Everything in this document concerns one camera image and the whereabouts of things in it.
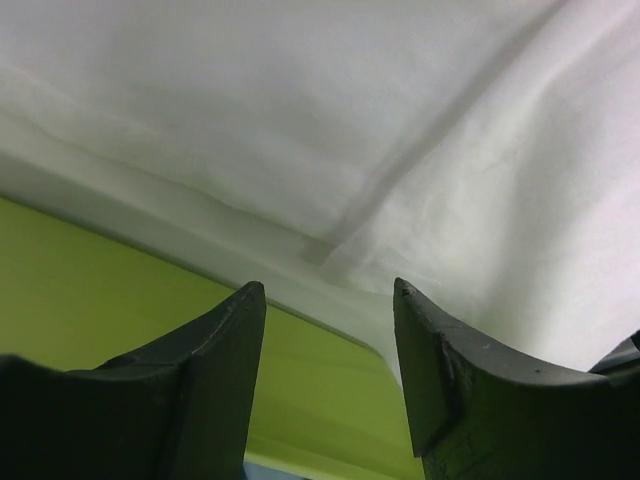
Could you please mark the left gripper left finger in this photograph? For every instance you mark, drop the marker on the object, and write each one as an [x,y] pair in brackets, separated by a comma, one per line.
[178,407]

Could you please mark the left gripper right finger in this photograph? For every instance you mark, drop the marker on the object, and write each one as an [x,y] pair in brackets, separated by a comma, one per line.
[478,409]

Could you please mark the white floral t shirt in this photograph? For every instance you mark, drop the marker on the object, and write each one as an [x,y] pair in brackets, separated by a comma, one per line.
[485,151]

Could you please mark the grey blue t shirt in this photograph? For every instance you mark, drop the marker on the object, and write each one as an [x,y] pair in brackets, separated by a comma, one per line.
[258,472]

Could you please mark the green plastic basket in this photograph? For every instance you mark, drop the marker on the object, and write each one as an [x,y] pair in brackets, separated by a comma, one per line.
[324,407]

